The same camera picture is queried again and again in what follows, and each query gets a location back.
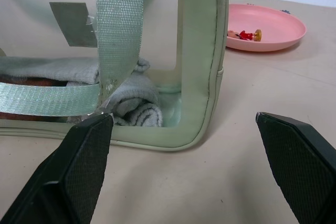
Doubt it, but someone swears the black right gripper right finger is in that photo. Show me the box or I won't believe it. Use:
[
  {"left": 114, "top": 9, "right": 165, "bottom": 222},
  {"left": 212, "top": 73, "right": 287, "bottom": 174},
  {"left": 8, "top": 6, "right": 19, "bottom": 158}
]
[{"left": 256, "top": 112, "right": 336, "bottom": 224}]

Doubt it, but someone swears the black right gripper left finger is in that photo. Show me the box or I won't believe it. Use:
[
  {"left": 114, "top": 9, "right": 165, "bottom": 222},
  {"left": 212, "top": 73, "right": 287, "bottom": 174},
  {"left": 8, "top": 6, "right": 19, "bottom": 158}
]
[{"left": 0, "top": 114, "right": 114, "bottom": 224}]

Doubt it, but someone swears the clear mint green bag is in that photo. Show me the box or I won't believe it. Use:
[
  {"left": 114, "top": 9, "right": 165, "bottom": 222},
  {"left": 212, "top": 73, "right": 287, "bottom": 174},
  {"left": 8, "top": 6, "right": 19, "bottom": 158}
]
[{"left": 0, "top": 0, "right": 230, "bottom": 153}]

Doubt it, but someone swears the grey rolled towel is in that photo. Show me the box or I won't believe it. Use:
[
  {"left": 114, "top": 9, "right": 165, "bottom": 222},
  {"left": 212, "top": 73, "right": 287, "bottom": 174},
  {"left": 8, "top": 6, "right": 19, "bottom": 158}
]
[{"left": 0, "top": 56, "right": 164, "bottom": 127}]

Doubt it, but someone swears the small red toy figure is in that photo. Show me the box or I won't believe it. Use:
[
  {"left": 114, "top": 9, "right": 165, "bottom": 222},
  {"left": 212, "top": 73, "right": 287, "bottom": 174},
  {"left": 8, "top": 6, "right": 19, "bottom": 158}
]
[{"left": 227, "top": 28, "right": 263, "bottom": 42}]

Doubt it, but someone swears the pink round plate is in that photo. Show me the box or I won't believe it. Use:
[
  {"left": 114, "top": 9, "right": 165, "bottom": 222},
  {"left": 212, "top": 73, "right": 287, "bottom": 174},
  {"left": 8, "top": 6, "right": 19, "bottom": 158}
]
[{"left": 225, "top": 3, "right": 307, "bottom": 52}]

